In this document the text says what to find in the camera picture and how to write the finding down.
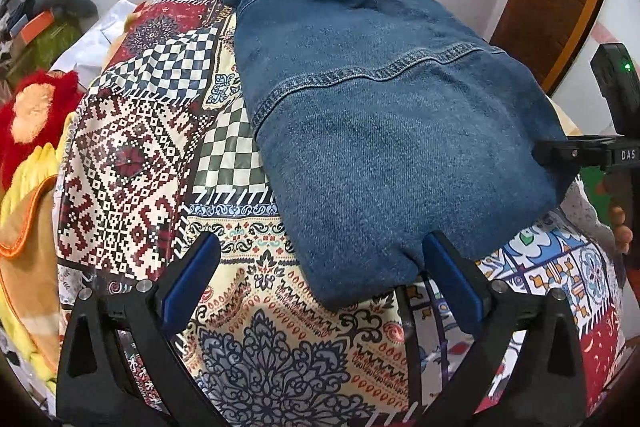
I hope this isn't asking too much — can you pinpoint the yellow blanket with orange trim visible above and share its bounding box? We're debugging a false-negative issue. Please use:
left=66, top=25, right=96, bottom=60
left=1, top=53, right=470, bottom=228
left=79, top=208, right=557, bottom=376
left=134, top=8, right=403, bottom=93
left=0, top=141, right=77, bottom=395

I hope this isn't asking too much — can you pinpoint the blue denim jacket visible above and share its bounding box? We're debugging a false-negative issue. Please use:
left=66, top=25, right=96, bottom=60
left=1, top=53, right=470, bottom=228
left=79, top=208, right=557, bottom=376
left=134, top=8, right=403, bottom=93
left=222, top=0, right=577, bottom=311

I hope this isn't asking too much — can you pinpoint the orange box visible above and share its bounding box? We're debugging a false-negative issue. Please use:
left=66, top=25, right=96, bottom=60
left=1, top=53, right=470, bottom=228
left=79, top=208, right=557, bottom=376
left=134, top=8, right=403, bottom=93
left=19, top=9, right=57, bottom=44

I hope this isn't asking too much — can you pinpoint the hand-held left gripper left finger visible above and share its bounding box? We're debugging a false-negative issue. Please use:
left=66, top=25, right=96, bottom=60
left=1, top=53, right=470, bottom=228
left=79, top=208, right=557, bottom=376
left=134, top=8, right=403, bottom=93
left=56, top=232, right=231, bottom=427

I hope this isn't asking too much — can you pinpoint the green bag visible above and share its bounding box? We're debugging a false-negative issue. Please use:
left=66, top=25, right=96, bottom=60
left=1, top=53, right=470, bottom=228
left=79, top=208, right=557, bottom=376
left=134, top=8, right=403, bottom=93
left=4, top=19, right=84, bottom=94

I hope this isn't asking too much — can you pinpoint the white cloth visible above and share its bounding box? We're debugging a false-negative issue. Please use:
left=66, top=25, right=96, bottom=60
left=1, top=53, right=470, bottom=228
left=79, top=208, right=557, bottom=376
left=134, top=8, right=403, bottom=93
left=50, top=0, right=137, bottom=76

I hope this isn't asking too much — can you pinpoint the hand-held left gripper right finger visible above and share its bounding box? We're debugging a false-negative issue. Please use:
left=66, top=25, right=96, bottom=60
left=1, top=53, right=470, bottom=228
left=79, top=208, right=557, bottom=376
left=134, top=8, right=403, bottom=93
left=410, top=231, right=587, bottom=427

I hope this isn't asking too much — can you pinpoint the red plush toy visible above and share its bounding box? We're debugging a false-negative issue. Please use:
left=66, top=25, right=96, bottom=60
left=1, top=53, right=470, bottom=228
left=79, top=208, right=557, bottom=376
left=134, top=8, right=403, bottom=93
left=0, top=69, right=85, bottom=192

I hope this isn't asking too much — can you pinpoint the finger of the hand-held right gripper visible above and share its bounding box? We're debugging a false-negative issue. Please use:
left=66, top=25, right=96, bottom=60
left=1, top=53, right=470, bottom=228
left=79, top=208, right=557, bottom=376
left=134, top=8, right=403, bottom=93
left=532, top=134, right=609, bottom=168

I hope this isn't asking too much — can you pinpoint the patchwork patterned bedsheet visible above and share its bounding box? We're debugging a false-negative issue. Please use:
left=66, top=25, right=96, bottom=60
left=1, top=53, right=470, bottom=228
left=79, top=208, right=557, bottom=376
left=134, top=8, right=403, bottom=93
left=54, top=0, right=629, bottom=427

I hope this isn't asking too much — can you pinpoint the person's right hand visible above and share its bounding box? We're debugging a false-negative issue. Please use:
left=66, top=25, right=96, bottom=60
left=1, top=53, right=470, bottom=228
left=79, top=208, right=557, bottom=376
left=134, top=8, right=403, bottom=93
left=597, top=174, right=632, bottom=254

